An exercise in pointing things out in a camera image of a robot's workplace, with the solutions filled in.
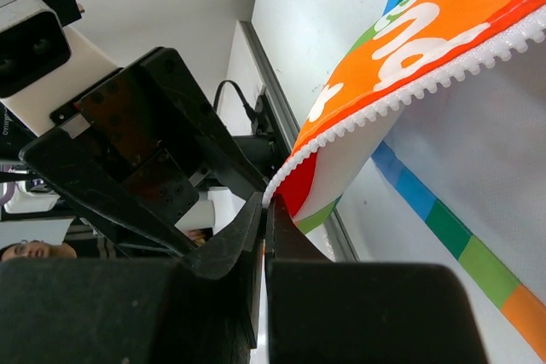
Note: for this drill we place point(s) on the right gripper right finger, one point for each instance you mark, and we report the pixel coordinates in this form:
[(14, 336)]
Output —
[(321, 311)]

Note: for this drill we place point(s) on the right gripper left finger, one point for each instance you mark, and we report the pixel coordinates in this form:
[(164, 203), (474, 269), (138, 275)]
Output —
[(202, 308)]

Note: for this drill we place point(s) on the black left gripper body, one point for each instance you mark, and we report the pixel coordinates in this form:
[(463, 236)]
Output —
[(131, 154)]

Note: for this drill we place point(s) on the rainbow and white kids jacket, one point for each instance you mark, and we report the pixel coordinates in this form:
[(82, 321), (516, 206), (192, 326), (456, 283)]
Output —
[(422, 124)]

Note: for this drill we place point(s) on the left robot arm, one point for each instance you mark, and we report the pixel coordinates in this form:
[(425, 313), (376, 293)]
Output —
[(259, 146)]

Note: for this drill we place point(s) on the aluminium table frame rail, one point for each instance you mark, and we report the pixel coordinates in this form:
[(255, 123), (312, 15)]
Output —
[(331, 237)]

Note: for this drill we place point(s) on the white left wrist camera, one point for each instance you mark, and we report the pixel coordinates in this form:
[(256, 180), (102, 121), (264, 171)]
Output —
[(45, 62)]

